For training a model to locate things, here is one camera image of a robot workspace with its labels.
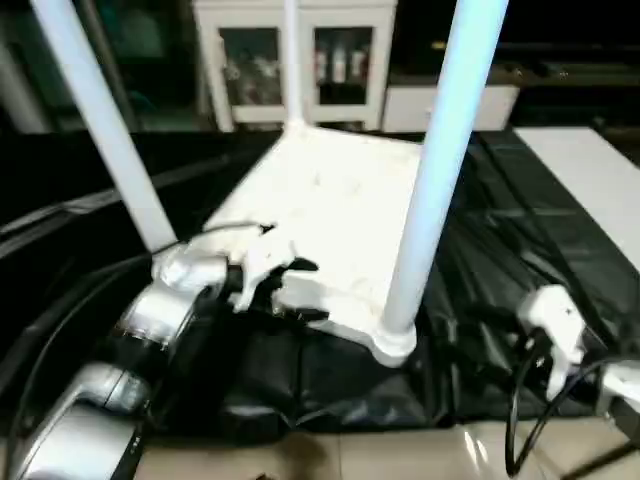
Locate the white plastic table top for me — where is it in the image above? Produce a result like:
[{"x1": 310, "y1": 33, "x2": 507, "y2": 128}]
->
[{"x1": 149, "y1": 119, "x2": 436, "y2": 369}]

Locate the black work mat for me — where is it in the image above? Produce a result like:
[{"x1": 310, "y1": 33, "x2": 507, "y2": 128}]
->
[{"x1": 0, "y1": 124, "x2": 640, "y2": 441}]

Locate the white glass door cabinet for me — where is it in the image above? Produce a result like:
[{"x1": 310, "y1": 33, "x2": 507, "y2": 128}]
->
[{"x1": 192, "y1": 0, "x2": 399, "y2": 132}]

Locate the white drawer unit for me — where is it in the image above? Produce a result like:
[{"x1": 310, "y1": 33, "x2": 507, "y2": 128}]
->
[{"x1": 382, "y1": 82, "x2": 521, "y2": 132}]

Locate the black desk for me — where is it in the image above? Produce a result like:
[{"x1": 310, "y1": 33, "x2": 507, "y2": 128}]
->
[{"x1": 492, "y1": 42, "x2": 640, "y2": 129}]

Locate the metal framed glass panel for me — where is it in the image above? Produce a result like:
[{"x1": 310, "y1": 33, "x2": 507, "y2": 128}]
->
[{"x1": 74, "y1": 0, "x2": 201, "y2": 131}]

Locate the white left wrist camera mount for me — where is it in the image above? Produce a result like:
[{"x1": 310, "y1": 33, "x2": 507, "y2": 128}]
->
[{"x1": 219, "y1": 219, "x2": 301, "y2": 314}]

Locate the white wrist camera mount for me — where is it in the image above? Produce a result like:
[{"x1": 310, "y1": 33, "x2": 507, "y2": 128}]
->
[
  {"x1": 517, "y1": 284, "x2": 586, "y2": 401},
  {"x1": 219, "y1": 219, "x2": 301, "y2": 314}
]

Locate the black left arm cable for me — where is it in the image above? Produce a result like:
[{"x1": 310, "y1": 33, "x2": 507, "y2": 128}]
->
[{"x1": 14, "y1": 219, "x2": 277, "y2": 451}]

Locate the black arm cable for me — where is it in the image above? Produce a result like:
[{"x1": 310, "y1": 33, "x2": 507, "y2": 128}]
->
[
  {"x1": 14, "y1": 219, "x2": 277, "y2": 451},
  {"x1": 504, "y1": 324, "x2": 640, "y2": 476}
]

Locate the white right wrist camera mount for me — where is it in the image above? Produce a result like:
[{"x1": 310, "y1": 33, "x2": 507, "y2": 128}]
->
[{"x1": 517, "y1": 284, "x2": 586, "y2": 401}]

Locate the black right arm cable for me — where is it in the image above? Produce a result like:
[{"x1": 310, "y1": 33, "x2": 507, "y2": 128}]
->
[{"x1": 504, "y1": 324, "x2": 640, "y2": 476}]

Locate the black metal table frame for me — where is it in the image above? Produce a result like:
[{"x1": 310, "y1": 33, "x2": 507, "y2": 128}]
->
[{"x1": 549, "y1": 434, "x2": 640, "y2": 480}]

